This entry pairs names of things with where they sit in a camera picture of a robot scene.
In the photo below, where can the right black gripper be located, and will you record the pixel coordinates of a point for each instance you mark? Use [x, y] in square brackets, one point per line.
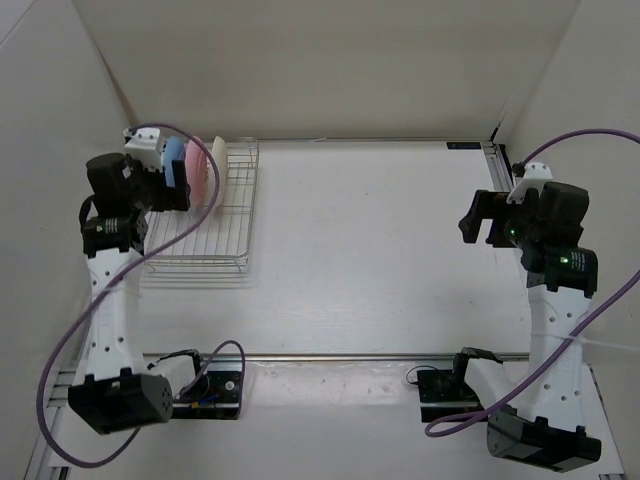
[492, 205]

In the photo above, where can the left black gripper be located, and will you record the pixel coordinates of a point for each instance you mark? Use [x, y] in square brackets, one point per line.
[170, 198]

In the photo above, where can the pink plate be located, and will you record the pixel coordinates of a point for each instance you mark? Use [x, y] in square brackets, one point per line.
[196, 163]

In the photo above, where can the blue plate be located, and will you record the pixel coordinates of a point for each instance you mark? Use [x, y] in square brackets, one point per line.
[174, 151]

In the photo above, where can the cream plate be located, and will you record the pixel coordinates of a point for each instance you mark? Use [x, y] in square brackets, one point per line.
[219, 152]

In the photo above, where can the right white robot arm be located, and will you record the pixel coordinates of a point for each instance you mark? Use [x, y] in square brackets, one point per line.
[544, 425]

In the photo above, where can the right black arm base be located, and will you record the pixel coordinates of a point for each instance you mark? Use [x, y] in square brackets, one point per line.
[442, 391]

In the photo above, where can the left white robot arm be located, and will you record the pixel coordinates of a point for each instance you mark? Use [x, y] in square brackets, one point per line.
[118, 391]

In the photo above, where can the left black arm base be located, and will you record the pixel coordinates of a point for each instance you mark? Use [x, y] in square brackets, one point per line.
[217, 395]

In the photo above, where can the metal wire dish rack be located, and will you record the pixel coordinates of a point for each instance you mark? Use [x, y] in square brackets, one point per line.
[221, 243]

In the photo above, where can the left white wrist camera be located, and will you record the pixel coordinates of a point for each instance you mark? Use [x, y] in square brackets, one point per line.
[146, 146]

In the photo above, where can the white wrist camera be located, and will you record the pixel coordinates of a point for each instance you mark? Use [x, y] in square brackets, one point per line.
[535, 176]
[146, 146]

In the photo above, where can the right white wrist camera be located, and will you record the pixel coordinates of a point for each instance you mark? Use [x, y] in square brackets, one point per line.
[535, 176]

